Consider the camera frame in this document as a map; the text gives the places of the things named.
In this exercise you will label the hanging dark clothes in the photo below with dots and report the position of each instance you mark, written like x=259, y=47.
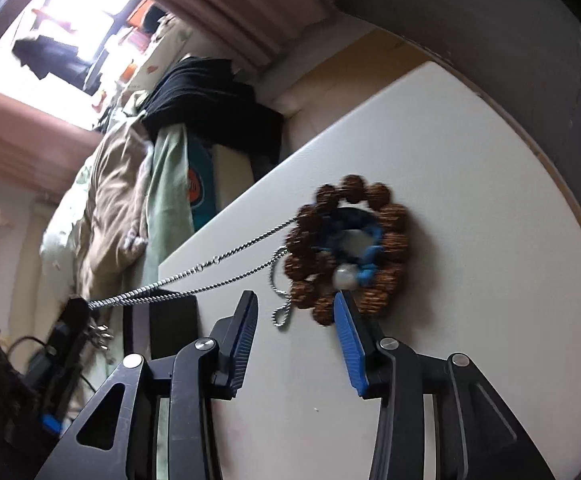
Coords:
x=55, y=57

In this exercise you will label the orange box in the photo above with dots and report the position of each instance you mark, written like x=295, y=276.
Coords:
x=138, y=12

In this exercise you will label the green floral duvet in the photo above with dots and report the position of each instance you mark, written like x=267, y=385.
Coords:
x=63, y=240

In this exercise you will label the mattress with printed side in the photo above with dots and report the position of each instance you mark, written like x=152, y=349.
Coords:
x=220, y=185

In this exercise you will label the window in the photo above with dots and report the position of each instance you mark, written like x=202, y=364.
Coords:
x=70, y=15

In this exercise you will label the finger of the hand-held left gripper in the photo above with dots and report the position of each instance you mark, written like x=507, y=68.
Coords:
x=70, y=350

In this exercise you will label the floral window seat cushion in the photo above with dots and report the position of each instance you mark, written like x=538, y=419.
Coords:
x=163, y=40

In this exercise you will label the green bed sheet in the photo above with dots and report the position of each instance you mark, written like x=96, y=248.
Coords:
x=168, y=195

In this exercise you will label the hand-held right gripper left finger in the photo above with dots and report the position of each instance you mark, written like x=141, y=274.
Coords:
x=244, y=345

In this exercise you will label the beige blanket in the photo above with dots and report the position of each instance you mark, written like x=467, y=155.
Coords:
x=115, y=200

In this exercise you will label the pink curtain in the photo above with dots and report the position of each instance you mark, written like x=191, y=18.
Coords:
x=30, y=135
x=250, y=5

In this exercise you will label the black jewelry box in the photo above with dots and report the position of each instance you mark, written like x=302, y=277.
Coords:
x=173, y=325

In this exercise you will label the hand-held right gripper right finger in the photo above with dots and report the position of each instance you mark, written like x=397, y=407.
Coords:
x=350, y=345

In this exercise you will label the black cloth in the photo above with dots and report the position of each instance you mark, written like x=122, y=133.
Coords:
x=205, y=105

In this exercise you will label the white small table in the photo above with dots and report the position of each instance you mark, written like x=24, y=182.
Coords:
x=495, y=20

